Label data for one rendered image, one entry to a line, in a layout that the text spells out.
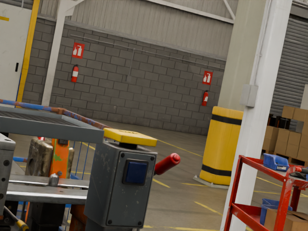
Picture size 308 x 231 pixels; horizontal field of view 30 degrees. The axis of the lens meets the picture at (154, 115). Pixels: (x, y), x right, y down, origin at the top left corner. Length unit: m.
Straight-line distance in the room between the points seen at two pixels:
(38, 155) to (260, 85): 3.72
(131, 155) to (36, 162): 0.56
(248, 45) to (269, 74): 3.25
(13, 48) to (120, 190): 8.28
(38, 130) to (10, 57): 8.35
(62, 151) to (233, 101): 6.87
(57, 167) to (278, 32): 3.86
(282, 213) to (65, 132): 2.39
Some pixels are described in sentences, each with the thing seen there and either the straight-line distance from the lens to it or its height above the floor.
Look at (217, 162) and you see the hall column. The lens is 8.07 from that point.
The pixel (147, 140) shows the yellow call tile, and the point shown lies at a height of 1.16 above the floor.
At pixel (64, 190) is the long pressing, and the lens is 1.15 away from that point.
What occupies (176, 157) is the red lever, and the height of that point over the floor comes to 1.13.
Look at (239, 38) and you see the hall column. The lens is 8.18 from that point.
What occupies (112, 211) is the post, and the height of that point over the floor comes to 1.05.
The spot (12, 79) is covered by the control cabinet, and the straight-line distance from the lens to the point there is 9.07.
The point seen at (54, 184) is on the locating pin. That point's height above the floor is 1.00.
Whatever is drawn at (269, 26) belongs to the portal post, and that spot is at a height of 1.90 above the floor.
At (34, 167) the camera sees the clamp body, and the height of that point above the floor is 0.99.
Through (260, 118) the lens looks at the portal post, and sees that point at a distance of 4.95.
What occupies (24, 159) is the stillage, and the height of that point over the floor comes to 0.55.
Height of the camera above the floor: 1.24
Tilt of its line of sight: 3 degrees down
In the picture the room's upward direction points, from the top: 11 degrees clockwise
